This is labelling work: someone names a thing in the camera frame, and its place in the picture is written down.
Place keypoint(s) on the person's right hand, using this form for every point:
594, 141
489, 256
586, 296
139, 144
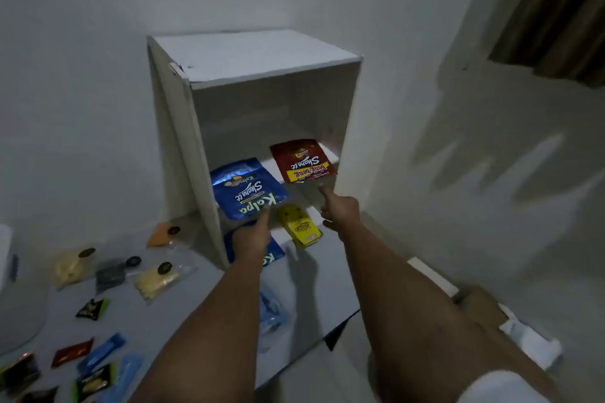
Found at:
344, 213

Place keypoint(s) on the person's left hand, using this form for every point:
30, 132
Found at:
249, 244

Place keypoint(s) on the person's left thumb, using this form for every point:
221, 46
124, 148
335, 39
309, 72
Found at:
264, 218

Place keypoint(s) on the person's right thumb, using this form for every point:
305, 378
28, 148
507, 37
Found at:
326, 194

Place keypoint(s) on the large blue snack packet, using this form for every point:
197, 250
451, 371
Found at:
246, 190

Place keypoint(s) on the red snack packet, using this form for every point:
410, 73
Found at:
302, 159

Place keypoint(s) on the person's right forearm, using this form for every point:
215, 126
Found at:
406, 322

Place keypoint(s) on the person's left forearm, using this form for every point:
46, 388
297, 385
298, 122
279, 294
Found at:
208, 336

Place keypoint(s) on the yellow snack packet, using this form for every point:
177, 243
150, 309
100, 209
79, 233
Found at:
300, 225

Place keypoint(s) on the blue clear plastic bag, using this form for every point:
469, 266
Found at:
272, 313

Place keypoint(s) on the orange clear pouch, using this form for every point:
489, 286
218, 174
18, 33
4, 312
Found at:
160, 235

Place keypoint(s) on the white plank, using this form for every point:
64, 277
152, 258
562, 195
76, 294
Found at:
432, 275

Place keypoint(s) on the white wooden shelf cabinet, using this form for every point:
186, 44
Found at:
246, 55

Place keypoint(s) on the grey clear pouch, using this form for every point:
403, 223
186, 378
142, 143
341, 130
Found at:
111, 275

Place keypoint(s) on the small black green sachet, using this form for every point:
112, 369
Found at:
92, 309

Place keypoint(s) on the pale yellow clear pouch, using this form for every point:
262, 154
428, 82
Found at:
71, 268

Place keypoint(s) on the light blue sachet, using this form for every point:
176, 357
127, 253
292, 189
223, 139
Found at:
126, 376

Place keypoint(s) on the red sachet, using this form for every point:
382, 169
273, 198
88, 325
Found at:
72, 352

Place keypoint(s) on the black yellow sachet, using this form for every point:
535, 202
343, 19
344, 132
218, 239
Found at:
95, 384

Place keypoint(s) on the white crumpled cloth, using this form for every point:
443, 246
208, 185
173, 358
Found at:
531, 339

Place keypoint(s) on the black shiny packet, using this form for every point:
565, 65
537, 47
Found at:
20, 374

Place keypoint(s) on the brown curtain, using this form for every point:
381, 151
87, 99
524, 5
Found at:
557, 10

